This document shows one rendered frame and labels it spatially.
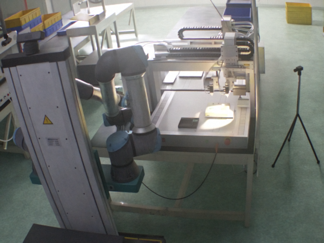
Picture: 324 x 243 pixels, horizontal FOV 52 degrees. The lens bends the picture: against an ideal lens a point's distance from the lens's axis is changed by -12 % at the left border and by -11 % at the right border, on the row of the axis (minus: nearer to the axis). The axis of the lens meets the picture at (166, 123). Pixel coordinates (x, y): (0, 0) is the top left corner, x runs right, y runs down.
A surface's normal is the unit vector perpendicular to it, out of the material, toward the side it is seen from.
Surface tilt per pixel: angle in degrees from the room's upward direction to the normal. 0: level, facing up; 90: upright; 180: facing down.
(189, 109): 0
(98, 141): 0
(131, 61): 80
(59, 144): 90
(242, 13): 90
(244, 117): 0
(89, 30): 90
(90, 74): 90
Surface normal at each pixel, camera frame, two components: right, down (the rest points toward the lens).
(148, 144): 0.21, 0.33
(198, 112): -0.11, -0.85
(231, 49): -0.24, 0.52
